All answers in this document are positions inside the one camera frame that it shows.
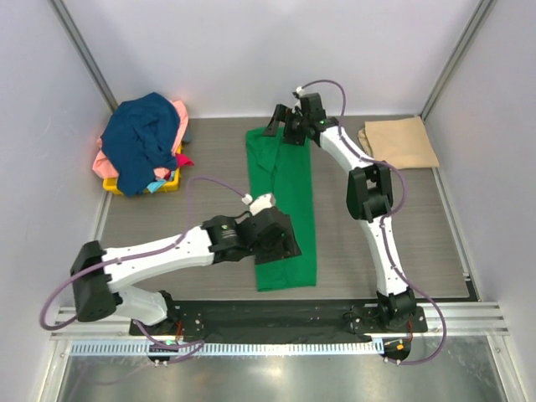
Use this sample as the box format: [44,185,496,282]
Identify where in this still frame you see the folded beige t-shirt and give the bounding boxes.
[357,116,440,170]

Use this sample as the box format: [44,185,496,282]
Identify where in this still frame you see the light blue cloth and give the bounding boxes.
[147,179,168,193]

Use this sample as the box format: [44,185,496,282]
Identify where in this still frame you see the aluminium frame rail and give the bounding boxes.
[49,301,509,341]

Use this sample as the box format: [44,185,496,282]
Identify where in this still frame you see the yellow plastic bin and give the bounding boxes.
[102,144,185,195]

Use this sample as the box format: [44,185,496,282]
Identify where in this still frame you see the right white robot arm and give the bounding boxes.
[263,93,417,332]

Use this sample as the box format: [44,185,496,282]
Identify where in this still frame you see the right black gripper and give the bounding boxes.
[261,104,308,146]

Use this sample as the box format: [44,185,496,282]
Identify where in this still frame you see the navy blue t-shirt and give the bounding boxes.
[101,92,180,197]

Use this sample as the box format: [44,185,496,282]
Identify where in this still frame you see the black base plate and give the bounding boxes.
[146,299,428,344]

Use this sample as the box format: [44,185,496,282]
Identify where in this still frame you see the pink t-shirt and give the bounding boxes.
[92,100,189,179]

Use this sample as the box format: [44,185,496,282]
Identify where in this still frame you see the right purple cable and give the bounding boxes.
[295,79,448,368]

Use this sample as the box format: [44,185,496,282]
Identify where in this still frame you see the purple cable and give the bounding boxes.
[39,175,252,363]
[295,79,448,368]

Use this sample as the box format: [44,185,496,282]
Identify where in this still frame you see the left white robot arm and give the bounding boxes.
[70,207,301,335]

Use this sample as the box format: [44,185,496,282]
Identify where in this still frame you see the green t-shirt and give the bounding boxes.
[245,128,317,291]

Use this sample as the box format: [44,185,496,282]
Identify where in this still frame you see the magenta cloth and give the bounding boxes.
[175,153,194,169]

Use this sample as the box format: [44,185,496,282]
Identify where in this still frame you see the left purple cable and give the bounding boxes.
[39,175,252,363]

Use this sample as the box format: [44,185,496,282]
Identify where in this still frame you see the slotted cable duct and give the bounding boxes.
[69,338,384,358]

